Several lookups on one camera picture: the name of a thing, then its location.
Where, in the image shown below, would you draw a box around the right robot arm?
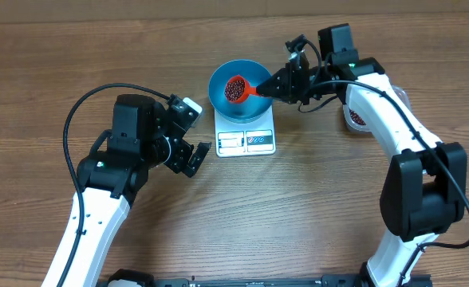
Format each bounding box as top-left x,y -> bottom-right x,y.
256,24 -> 469,286

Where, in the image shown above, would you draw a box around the red beans in bowl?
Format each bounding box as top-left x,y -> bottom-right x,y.
224,79 -> 245,102

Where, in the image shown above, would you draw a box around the white digital kitchen scale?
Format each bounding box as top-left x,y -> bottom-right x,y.
215,107 -> 277,158

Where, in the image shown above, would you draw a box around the clear plastic container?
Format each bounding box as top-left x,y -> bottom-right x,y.
342,85 -> 412,134

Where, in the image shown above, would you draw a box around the red beans in container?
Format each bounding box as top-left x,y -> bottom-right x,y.
349,109 -> 365,126

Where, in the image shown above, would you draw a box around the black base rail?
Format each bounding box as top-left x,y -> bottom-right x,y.
97,269 -> 433,287

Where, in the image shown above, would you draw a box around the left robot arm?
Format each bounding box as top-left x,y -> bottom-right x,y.
43,94 -> 211,286

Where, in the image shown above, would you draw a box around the orange measuring scoop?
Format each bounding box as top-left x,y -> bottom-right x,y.
224,75 -> 258,104

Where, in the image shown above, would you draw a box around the blue bowl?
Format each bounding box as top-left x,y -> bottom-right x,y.
208,60 -> 272,122

